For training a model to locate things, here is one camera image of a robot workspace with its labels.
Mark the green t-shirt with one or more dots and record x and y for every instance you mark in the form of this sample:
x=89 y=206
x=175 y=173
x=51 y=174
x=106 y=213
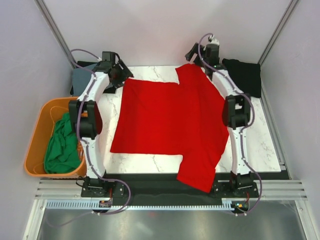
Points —
x=61 y=156

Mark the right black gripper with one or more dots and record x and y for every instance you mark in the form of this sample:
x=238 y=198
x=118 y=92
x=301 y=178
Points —
x=194 y=49

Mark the right aluminium frame post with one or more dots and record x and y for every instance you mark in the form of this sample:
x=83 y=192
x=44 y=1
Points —
x=278 y=30

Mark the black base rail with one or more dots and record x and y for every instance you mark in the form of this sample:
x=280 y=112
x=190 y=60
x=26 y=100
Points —
x=164 y=188

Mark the red t-shirt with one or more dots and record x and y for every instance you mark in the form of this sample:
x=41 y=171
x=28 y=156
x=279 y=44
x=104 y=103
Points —
x=175 y=118

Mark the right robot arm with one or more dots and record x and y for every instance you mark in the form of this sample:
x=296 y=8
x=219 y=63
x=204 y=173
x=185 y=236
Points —
x=238 y=112

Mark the left aluminium frame post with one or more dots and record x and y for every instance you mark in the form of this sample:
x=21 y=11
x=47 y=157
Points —
x=55 y=29

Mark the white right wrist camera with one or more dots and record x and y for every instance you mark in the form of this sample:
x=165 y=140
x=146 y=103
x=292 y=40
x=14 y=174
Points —
x=212 y=40

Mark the folded black t-shirt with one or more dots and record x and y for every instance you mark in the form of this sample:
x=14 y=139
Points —
x=82 y=63
x=246 y=76

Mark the aluminium frame post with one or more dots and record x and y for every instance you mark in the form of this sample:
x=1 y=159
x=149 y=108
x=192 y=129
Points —
x=278 y=30
x=55 y=29

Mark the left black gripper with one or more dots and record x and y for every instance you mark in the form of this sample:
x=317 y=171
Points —
x=126 y=74

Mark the folded black t-shirt left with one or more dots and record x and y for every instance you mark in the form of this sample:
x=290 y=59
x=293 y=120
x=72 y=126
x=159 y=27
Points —
x=82 y=63

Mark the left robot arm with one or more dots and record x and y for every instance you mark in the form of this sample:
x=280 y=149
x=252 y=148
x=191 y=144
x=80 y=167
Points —
x=86 y=122

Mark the orange plastic basket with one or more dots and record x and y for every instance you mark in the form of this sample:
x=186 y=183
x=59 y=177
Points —
x=50 y=112

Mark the folded black t-shirt right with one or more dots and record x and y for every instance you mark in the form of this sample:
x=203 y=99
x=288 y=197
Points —
x=246 y=76

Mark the white slotted cable duct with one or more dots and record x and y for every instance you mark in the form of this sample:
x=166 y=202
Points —
x=100 y=205

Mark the folded grey t-shirt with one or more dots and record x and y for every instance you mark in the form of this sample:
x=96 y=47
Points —
x=80 y=80

